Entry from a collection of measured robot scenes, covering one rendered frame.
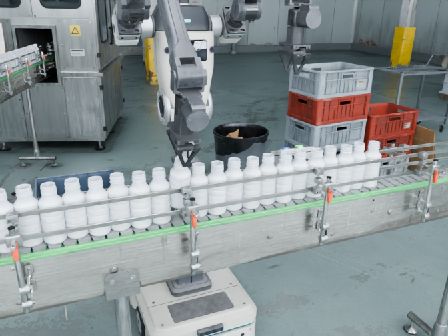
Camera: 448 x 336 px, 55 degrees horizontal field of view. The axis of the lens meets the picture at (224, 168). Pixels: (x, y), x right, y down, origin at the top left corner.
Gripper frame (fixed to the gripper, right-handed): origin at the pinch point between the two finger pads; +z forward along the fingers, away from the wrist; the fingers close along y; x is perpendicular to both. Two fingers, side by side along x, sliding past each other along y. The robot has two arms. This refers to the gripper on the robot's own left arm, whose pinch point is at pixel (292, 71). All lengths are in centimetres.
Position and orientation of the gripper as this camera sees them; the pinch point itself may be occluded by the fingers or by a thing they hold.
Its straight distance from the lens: 150.2
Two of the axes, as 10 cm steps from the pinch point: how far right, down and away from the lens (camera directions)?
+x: -9.3, 1.2, -3.6
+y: -3.8, -3.5, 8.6
